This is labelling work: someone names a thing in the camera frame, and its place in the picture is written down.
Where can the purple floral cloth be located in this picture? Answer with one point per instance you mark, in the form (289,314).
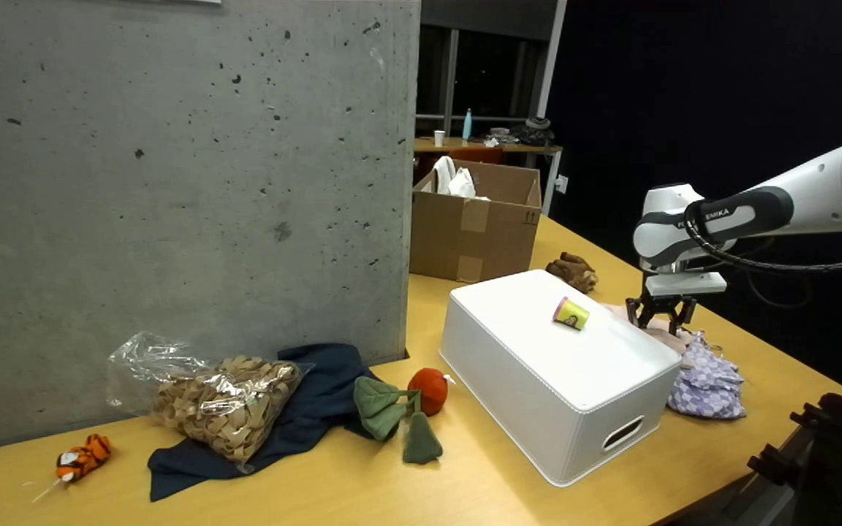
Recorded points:
(710,382)

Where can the orange tiger toy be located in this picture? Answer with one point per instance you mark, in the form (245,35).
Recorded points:
(77,461)

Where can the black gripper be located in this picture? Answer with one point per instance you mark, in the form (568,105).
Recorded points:
(673,289)

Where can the brown crumpled cloth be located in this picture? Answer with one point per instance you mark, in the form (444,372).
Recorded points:
(574,268)

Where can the blue bottle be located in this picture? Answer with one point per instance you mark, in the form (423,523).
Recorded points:
(466,127)

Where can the clear bag of corks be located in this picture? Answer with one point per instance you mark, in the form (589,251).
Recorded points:
(226,403)

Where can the brown cardboard box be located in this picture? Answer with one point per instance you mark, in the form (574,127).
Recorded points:
(477,238)

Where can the red plush tomato toy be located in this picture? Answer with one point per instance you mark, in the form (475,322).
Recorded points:
(431,382)

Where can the white cup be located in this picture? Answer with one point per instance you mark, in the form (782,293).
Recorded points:
(439,138)

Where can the white plastic storage box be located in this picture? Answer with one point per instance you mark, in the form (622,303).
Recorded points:
(568,397)

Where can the pink shirt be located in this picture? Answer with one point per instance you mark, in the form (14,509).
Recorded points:
(659,328)

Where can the green cloth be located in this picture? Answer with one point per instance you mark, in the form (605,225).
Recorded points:
(385,407)

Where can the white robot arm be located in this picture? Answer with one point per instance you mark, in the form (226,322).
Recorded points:
(682,238)

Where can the dark blue cloth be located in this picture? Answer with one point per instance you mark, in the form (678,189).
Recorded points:
(324,400)

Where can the black camera tripod equipment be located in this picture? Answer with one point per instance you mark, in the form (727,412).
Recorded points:
(798,482)

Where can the white plastic bag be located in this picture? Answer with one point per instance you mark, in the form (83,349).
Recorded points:
(454,178)

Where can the background wooden desk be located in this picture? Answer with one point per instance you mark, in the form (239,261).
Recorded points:
(457,144)

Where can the dark object on desk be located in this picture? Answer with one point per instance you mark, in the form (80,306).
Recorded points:
(535,131)

